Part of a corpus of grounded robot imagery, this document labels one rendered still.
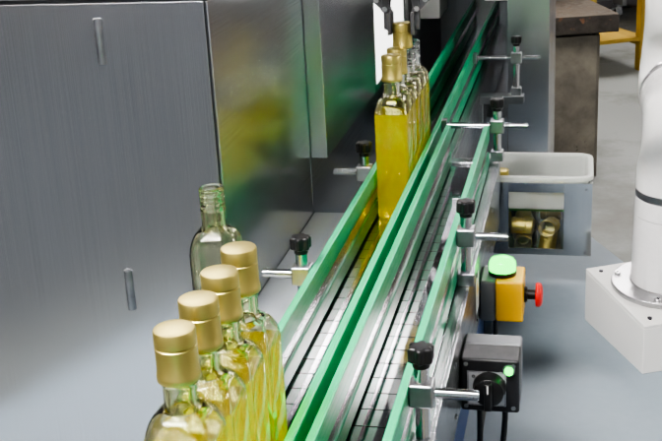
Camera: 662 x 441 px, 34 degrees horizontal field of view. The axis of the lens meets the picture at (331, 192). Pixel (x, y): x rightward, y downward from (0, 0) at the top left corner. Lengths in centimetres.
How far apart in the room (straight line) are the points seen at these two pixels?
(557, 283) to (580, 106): 291
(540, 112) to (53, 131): 177
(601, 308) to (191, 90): 102
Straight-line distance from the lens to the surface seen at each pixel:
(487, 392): 148
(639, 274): 207
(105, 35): 144
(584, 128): 526
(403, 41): 192
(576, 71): 518
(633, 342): 203
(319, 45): 184
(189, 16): 139
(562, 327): 218
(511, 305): 177
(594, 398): 194
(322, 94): 186
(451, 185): 204
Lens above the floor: 170
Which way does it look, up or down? 19 degrees down
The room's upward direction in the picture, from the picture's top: 3 degrees counter-clockwise
